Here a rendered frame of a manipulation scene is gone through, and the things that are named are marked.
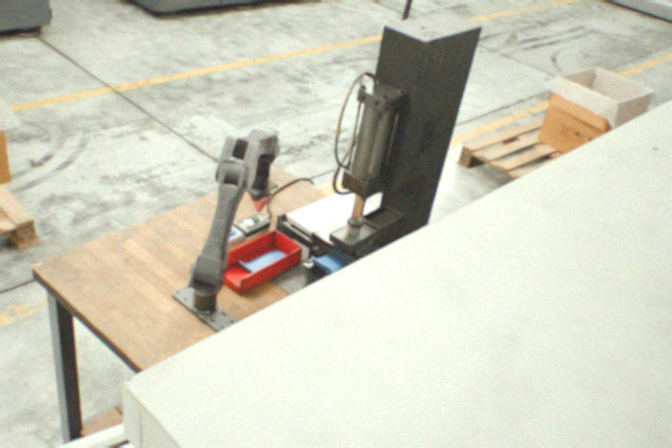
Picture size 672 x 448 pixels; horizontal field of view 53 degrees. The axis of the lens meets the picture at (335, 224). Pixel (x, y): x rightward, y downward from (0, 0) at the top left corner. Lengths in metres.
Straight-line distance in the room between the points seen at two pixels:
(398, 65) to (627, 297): 1.03
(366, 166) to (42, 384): 1.71
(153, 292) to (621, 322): 1.37
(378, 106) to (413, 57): 0.15
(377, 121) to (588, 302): 0.99
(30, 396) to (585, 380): 2.44
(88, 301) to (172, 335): 0.25
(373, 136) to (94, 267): 0.87
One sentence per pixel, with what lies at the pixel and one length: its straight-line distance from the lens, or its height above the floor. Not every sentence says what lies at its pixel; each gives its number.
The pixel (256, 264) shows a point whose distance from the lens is 2.01.
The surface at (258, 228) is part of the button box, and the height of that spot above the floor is 0.93.
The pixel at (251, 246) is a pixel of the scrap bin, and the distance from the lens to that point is 2.03.
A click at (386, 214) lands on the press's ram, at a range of 2.05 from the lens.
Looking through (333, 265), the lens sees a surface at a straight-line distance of 1.92.
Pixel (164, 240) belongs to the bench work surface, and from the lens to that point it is 2.10.
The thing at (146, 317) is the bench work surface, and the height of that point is 0.90.
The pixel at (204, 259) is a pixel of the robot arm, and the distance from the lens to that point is 1.77.
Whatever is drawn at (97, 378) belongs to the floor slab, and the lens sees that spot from 2.93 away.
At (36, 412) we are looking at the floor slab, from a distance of 2.85.
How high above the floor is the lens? 2.13
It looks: 33 degrees down
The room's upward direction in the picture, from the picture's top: 10 degrees clockwise
